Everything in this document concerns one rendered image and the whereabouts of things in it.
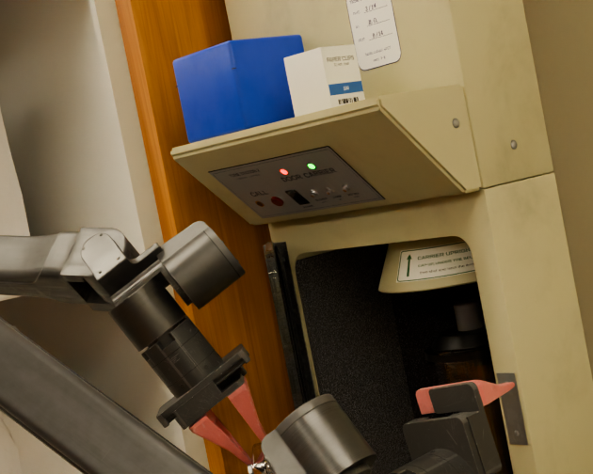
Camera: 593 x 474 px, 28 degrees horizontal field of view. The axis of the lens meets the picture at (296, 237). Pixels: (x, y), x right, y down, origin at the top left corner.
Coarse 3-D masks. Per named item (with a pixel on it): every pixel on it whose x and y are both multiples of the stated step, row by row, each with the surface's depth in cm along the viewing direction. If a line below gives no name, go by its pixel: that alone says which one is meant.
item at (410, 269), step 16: (416, 240) 122; (432, 240) 121; (448, 240) 120; (400, 256) 123; (416, 256) 121; (432, 256) 120; (448, 256) 120; (464, 256) 119; (384, 272) 126; (400, 272) 122; (416, 272) 121; (432, 272) 120; (448, 272) 119; (464, 272) 119; (384, 288) 125; (400, 288) 122; (416, 288) 120; (432, 288) 119
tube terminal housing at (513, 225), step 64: (256, 0) 128; (320, 0) 121; (448, 0) 109; (512, 0) 115; (448, 64) 110; (512, 64) 114; (512, 128) 113; (512, 192) 112; (512, 256) 112; (512, 320) 111; (576, 320) 117; (576, 384) 116; (512, 448) 113; (576, 448) 115
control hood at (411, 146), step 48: (384, 96) 103; (432, 96) 106; (192, 144) 123; (240, 144) 117; (288, 144) 113; (336, 144) 110; (384, 144) 106; (432, 144) 106; (384, 192) 114; (432, 192) 110
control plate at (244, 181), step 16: (272, 160) 117; (288, 160) 116; (304, 160) 115; (320, 160) 113; (336, 160) 112; (224, 176) 124; (240, 176) 123; (256, 176) 121; (272, 176) 120; (288, 176) 119; (304, 176) 117; (320, 176) 116; (336, 176) 115; (352, 176) 114; (240, 192) 126; (256, 192) 124; (272, 192) 123; (304, 192) 120; (320, 192) 119; (336, 192) 117; (352, 192) 116; (368, 192) 115; (256, 208) 128; (272, 208) 126; (288, 208) 125; (304, 208) 123; (320, 208) 122
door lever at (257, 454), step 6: (258, 444) 115; (252, 450) 113; (258, 450) 112; (252, 456) 110; (258, 456) 109; (252, 462) 108; (258, 462) 107; (264, 462) 107; (252, 468) 107; (258, 468) 107; (264, 468) 107
